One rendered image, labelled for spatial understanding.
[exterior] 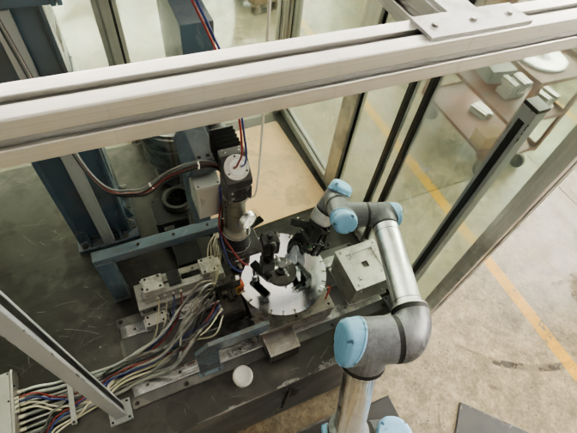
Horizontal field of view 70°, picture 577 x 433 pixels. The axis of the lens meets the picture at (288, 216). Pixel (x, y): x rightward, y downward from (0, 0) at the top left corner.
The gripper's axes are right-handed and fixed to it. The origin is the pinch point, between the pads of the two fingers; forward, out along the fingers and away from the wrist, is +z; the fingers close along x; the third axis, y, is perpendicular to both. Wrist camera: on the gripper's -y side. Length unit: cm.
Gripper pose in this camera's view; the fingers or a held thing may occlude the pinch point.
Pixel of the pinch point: (288, 259)
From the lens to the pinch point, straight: 147.6
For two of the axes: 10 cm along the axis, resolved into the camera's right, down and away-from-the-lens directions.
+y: 4.1, 6.3, -6.6
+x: 7.8, 1.2, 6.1
